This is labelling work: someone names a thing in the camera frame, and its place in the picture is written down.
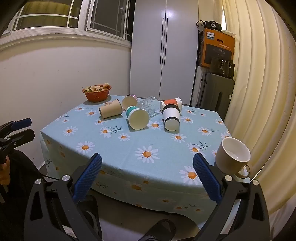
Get brown paper cup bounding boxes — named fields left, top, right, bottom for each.
left=98, top=99, right=123, bottom=119

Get teal banded white cup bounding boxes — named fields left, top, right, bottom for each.
left=125, top=106, right=150, bottom=130

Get blue daisy print tablecloth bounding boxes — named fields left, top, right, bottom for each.
left=40, top=94, right=251, bottom=232

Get grey suitcase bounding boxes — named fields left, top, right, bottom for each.
left=199, top=72, right=235, bottom=112

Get red plastic bowl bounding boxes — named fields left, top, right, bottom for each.
left=82, top=84, right=112, bottom=103

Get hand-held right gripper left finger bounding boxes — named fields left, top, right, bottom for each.
left=24, top=152, right=103, bottom=241

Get white wardrobe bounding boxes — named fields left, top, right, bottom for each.
left=129, top=0, right=200, bottom=107

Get clear glass cup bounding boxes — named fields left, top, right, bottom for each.
left=136, top=96, right=160, bottom=116

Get black handbag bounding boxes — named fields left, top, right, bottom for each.
left=210, top=57, right=235, bottom=80

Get white folded board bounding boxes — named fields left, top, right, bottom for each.
left=191, top=66, right=204, bottom=108

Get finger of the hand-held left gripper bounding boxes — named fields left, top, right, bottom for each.
left=0, top=118, right=32, bottom=138
left=0, top=128, right=36, bottom=149

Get cream curtain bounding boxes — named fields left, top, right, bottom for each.
left=221, top=0, right=296, bottom=232

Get white framed window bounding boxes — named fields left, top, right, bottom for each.
left=0, top=0, right=136, bottom=51

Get black banded white cup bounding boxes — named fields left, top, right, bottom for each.
left=162, top=104, right=181, bottom=132

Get black camera bag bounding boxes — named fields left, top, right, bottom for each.
left=196, top=20, right=223, bottom=32

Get pink rimmed paper cup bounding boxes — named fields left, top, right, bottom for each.
left=122, top=94, right=138, bottom=108

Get light-coloured snacks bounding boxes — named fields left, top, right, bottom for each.
left=84, top=82, right=111, bottom=93

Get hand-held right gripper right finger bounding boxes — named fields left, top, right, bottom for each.
left=193, top=152, right=270, bottom=241

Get orange banded paper cup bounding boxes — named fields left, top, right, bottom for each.
left=160, top=97, right=183, bottom=113

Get white ceramic mug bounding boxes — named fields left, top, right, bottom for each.
left=215, top=137, right=251, bottom=179

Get orange cardboard box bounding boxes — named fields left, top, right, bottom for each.
left=198, top=28, right=236, bottom=68

